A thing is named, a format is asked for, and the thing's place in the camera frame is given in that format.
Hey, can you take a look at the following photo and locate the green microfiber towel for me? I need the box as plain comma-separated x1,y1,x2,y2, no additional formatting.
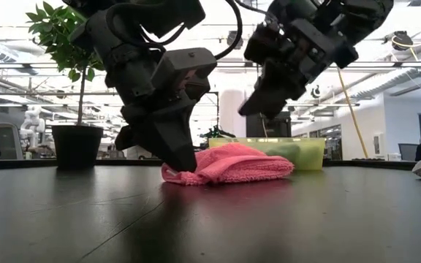
265,142,323,169

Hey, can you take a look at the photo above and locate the yellow plastic bin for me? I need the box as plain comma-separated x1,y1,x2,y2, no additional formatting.
208,137,327,171

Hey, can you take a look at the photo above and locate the green potted plant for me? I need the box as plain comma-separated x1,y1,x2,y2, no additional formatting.
26,1,105,171

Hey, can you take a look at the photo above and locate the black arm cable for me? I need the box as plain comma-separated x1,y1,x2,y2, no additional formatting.
213,0,243,61

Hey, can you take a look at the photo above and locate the black ceiling cable reel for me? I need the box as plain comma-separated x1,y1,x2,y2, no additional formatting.
227,31,244,50
391,30,415,52

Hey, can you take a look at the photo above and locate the pink microfiber towel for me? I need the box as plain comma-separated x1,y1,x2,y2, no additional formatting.
161,142,295,186

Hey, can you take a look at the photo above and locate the white pillar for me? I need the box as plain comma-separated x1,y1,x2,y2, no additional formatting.
219,89,248,138

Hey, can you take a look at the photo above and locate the orange-yellow cable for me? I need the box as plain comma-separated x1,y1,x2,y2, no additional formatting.
336,67,369,159

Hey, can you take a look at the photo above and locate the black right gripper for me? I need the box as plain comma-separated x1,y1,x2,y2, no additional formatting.
238,18,360,120

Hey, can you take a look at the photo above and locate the grey background office chair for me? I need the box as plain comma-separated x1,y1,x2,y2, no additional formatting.
0,122,24,161

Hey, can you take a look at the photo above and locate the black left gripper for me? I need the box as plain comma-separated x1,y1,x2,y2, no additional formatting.
104,47,199,172

